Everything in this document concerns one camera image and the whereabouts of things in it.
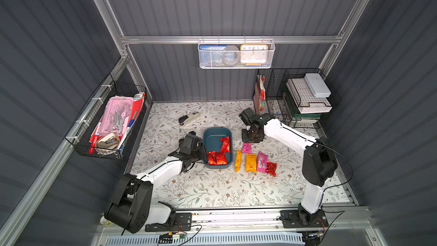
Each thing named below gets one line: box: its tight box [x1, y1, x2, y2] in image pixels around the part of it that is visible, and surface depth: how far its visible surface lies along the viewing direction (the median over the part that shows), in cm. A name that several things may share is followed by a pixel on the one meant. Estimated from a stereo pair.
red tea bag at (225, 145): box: [219, 136, 231, 154], surface depth 96 cm
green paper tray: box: [293, 113, 322, 127], surface depth 104 cm
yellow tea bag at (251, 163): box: [245, 153, 257, 174], surface depth 89 cm
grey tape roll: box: [221, 44, 240, 67], surface depth 89 cm
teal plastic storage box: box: [202, 126, 234, 169], surface depth 96 cm
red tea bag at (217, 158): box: [206, 150, 229, 166], surface depth 92 cm
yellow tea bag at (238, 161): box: [234, 149, 242, 173], surface depth 89 cm
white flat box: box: [304, 72, 332, 98], surface depth 100 cm
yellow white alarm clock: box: [240, 43, 269, 66], surface depth 91 cm
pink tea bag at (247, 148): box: [241, 142, 253, 155], surface depth 96 cm
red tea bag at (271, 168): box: [265, 161, 278, 178], surface depth 88 cm
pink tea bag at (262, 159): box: [257, 150, 269, 174], surface depth 89 cm
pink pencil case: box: [99, 95, 134, 137], surface depth 74 cm
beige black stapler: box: [178, 113, 201, 126], surface depth 110 cm
